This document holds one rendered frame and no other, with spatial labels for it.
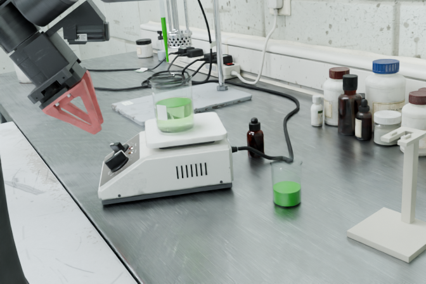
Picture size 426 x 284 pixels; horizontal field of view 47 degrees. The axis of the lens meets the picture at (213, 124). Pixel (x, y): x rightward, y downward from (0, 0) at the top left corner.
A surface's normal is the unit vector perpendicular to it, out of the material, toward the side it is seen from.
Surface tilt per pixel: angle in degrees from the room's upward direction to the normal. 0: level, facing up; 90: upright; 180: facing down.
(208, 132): 0
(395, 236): 0
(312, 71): 90
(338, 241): 0
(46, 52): 90
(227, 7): 90
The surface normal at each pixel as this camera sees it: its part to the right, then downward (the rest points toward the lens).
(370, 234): -0.08, -0.95
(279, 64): -0.86, 0.22
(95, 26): 0.12, 0.31
